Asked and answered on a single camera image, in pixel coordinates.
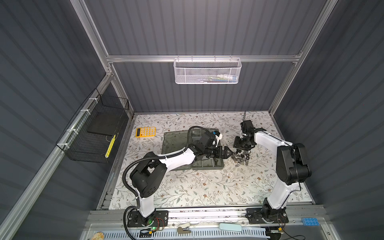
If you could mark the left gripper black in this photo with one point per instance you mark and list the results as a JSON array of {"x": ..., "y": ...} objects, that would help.
[{"x": 224, "y": 155}]

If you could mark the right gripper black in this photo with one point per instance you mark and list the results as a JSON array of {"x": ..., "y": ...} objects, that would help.
[{"x": 237, "y": 145}]

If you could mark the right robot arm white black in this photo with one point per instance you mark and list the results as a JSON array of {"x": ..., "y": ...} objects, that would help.
[{"x": 292, "y": 166}]

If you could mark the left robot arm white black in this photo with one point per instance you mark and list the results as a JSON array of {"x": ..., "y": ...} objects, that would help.
[{"x": 144, "y": 176}]

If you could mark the pile of screws and nuts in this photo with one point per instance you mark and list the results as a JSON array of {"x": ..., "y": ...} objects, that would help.
[{"x": 241, "y": 157}]

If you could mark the floral patterned table mat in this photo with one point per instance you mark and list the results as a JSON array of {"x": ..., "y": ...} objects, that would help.
[{"x": 233, "y": 185}]

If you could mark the clear green compartment organizer box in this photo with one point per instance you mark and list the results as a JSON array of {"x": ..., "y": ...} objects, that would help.
[{"x": 184, "y": 156}]

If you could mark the light blue oval object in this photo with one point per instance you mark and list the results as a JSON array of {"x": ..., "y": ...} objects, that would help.
[{"x": 230, "y": 227}]

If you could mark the yellow calculator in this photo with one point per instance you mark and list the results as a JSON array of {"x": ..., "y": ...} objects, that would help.
[{"x": 144, "y": 132}]

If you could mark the beige tape dispenser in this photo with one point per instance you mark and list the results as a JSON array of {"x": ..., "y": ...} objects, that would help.
[{"x": 184, "y": 229}]

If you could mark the blue lego brick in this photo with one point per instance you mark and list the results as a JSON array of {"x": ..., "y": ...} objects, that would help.
[{"x": 310, "y": 222}]

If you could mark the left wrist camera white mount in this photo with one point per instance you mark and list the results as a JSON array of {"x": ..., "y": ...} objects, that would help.
[{"x": 218, "y": 137}]

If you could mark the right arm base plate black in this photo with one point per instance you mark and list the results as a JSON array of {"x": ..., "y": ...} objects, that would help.
[{"x": 266, "y": 216}]

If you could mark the white wire mesh basket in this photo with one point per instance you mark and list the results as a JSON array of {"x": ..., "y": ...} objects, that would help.
[{"x": 214, "y": 71}]

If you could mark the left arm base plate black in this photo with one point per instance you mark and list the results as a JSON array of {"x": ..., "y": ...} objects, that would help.
[{"x": 156, "y": 219}]

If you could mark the black wire mesh basket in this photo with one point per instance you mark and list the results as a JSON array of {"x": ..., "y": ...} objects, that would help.
[{"x": 87, "y": 138}]

